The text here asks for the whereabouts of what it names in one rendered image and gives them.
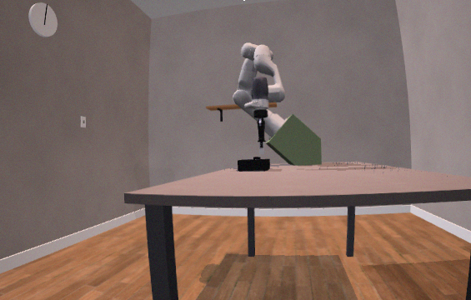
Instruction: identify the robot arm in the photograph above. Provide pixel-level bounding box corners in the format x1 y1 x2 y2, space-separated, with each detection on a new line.
233 43 288 140

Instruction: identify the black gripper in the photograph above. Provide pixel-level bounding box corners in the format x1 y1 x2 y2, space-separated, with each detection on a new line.
253 110 268 154

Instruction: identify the black lighting desk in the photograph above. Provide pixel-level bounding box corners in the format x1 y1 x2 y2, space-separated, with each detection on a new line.
238 157 269 172

